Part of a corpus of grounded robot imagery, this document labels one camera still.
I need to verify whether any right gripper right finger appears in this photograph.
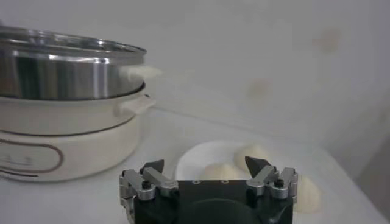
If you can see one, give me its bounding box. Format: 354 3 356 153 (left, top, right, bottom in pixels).
245 155 299 201

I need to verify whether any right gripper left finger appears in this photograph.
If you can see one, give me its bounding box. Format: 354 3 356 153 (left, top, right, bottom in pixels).
118 159 180 201

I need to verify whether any white steamed baozi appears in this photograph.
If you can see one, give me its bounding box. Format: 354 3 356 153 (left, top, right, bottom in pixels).
201 163 244 181
292 175 323 214
233 144 271 174

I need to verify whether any stainless steel steamer basket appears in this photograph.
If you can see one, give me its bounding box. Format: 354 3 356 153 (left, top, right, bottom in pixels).
0 24 148 101

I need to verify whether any white round plate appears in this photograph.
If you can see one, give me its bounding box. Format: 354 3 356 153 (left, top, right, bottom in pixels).
175 139 324 215

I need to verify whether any cream electric cooker pot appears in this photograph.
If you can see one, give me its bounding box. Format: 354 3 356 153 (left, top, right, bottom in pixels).
0 65 162 183

